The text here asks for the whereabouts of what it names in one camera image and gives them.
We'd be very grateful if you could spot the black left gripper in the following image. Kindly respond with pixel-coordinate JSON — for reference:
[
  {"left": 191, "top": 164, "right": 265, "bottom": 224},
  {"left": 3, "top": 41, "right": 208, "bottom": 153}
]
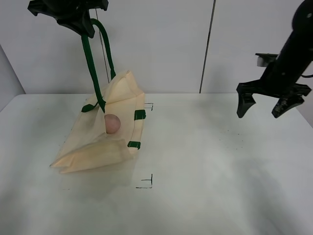
[{"left": 27, "top": 0, "right": 108, "bottom": 38}]

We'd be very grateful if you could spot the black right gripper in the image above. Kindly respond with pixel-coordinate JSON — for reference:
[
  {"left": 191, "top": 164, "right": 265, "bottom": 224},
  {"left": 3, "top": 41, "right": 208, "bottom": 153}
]
[{"left": 237, "top": 53, "right": 312, "bottom": 118}]

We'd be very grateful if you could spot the pink peach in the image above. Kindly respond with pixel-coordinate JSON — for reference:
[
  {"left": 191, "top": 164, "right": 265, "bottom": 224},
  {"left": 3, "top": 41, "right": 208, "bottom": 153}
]
[{"left": 104, "top": 114, "right": 121, "bottom": 134}]

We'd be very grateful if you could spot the white linen bag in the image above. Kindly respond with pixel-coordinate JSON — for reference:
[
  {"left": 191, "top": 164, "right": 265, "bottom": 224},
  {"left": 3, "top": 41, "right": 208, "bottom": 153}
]
[{"left": 50, "top": 19, "right": 146, "bottom": 173}]

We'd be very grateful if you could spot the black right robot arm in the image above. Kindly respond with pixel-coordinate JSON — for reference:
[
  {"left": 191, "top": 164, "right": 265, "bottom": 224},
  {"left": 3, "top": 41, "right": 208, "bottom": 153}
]
[{"left": 236, "top": 0, "right": 313, "bottom": 118}]

